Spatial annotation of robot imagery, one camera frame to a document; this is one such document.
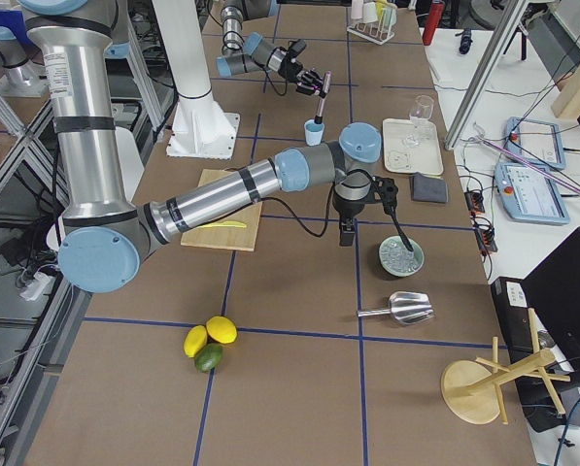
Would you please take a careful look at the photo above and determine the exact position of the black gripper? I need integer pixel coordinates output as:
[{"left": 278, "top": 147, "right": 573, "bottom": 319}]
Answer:
[
  {"left": 332, "top": 192, "right": 366, "bottom": 247},
  {"left": 278, "top": 51, "right": 331, "bottom": 96}
]

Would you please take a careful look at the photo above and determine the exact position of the steel muddler black tip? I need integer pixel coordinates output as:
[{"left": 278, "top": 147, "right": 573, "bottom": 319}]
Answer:
[{"left": 314, "top": 95, "right": 327, "bottom": 124}]

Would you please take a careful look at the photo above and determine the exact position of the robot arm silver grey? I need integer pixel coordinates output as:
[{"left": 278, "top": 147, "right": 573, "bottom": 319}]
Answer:
[
  {"left": 21, "top": 1, "right": 383, "bottom": 293},
  {"left": 216, "top": 1, "right": 330, "bottom": 98}
]

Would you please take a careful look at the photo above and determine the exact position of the light blue plastic cup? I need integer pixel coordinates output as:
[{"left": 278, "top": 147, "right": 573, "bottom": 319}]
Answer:
[{"left": 304, "top": 119, "right": 324, "bottom": 147}]

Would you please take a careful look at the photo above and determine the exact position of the whole yellow lemon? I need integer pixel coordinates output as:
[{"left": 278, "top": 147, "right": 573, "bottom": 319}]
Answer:
[
  {"left": 183, "top": 325, "right": 208, "bottom": 358},
  {"left": 205, "top": 316, "right": 238, "bottom": 345}
]

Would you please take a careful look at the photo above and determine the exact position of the wooden cup tree stand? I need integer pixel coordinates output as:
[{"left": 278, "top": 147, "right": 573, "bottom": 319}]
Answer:
[{"left": 440, "top": 308, "right": 570, "bottom": 424}]

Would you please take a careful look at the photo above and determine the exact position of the green bowl of ice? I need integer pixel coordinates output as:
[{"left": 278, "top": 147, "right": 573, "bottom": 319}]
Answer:
[{"left": 378, "top": 236, "right": 425, "bottom": 278}]

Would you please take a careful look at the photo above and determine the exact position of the grey folded cloth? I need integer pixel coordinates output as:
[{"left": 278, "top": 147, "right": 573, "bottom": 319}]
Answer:
[{"left": 410, "top": 173, "right": 449, "bottom": 204}]

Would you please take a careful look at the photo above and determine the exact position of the cream bear serving tray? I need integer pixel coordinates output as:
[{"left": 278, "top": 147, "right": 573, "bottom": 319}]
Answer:
[{"left": 382, "top": 118, "right": 444, "bottom": 176}]

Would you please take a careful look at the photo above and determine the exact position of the clear wine glass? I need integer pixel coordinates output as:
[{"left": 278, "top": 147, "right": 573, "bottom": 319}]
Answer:
[{"left": 402, "top": 95, "right": 434, "bottom": 148}]

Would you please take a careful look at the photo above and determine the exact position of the bamboo cutting board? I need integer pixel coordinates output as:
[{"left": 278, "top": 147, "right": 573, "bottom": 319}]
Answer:
[{"left": 180, "top": 168, "right": 263, "bottom": 252}]

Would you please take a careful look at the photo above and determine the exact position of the yellow plastic knife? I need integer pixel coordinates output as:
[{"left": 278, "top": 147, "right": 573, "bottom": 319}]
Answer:
[{"left": 199, "top": 220, "right": 247, "bottom": 229}]

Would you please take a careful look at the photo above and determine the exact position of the metal ice scoop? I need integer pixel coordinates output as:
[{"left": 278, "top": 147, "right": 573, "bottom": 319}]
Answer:
[{"left": 357, "top": 291, "right": 434, "bottom": 326}]

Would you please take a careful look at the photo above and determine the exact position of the red bottle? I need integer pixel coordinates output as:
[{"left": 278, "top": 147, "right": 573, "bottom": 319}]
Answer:
[{"left": 422, "top": 0, "right": 445, "bottom": 46}]

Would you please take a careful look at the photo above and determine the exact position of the blue teach pendant near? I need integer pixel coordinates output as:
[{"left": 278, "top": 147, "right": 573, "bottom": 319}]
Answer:
[{"left": 495, "top": 162, "right": 570, "bottom": 225}]

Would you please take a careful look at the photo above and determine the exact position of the blue teach pendant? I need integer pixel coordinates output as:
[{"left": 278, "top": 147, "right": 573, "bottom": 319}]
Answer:
[
  {"left": 504, "top": 116, "right": 566, "bottom": 170},
  {"left": 495, "top": 162, "right": 570, "bottom": 225}
]

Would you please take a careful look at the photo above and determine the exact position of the white chair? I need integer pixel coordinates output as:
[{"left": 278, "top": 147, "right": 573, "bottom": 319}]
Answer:
[{"left": 106, "top": 126, "right": 144, "bottom": 204}]

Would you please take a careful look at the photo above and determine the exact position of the blue teach pendant far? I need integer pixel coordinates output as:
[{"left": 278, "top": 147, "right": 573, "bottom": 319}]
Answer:
[{"left": 504, "top": 116, "right": 566, "bottom": 170}]

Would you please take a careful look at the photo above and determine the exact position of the green lime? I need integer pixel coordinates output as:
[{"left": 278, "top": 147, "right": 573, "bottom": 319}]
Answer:
[{"left": 194, "top": 343, "right": 223, "bottom": 373}]

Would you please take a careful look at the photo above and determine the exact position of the black laptop computer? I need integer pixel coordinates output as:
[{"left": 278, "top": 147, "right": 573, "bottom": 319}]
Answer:
[{"left": 491, "top": 227, "right": 580, "bottom": 409}]

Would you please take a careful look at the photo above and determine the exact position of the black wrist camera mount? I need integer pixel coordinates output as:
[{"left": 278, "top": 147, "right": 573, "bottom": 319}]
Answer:
[{"left": 369, "top": 176, "right": 398, "bottom": 216}]

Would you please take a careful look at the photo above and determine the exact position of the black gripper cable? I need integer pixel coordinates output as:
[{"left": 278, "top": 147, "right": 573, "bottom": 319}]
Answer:
[{"left": 262, "top": 196, "right": 415, "bottom": 253}]

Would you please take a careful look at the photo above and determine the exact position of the white wire cup rack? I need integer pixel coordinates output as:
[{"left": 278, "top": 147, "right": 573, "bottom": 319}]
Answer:
[{"left": 347, "top": 0, "right": 397, "bottom": 45}]

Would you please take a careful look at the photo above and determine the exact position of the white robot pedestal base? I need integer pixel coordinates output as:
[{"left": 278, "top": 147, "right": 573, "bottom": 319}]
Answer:
[{"left": 153, "top": 0, "right": 240, "bottom": 159}]

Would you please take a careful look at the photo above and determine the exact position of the aluminium frame post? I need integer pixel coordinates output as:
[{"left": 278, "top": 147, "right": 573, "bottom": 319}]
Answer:
[{"left": 444, "top": 0, "right": 530, "bottom": 150}]

